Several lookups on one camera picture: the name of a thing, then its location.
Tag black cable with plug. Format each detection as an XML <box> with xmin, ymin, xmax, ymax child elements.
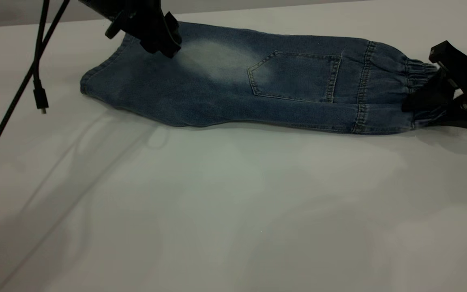
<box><xmin>32</xmin><ymin>0</ymin><xmax>51</xmax><ymax>115</ymax></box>

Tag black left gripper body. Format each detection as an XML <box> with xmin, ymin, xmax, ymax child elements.
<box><xmin>79</xmin><ymin>0</ymin><xmax>163</xmax><ymax>26</ymax></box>

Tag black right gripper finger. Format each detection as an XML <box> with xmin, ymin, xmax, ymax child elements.
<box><xmin>401</xmin><ymin>73</ymin><xmax>456</xmax><ymax>114</ymax></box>
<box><xmin>415</xmin><ymin>103</ymin><xmax>467</xmax><ymax>130</ymax></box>

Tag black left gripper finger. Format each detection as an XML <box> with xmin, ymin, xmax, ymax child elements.
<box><xmin>135</xmin><ymin>12</ymin><xmax>182</xmax><ymax>58</ymax></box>
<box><xmin>104</xmin><ymin>14</ymin><xmax>133</xmax><ymax>40</ymax></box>

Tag blue denim kids jeans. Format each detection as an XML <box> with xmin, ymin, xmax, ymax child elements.
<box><xmin>80</xmin><ymin>21</ymin><xmax>447</xmax><ymax>135</ymax></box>

